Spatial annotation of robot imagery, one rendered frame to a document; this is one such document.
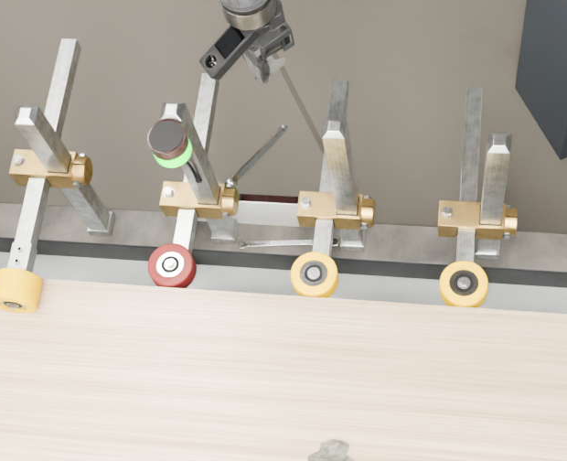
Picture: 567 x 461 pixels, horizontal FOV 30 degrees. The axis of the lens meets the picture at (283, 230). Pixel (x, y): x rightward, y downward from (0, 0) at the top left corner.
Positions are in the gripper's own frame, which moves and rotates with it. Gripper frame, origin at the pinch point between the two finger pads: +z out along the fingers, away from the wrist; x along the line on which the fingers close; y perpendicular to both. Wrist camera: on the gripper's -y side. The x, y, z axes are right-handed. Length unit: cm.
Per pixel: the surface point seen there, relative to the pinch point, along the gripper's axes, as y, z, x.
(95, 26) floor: -9, 91, 102
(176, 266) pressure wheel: -31.8, 0.2, -22.2
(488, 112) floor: 63, 91, 7
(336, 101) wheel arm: 10.3, 6.2, -9.5
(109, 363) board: -50, 0, -30
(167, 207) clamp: -27.0, 4.2, -9.4
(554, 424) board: 2, 1, -81
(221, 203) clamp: -18.7, 3.7, -15.1
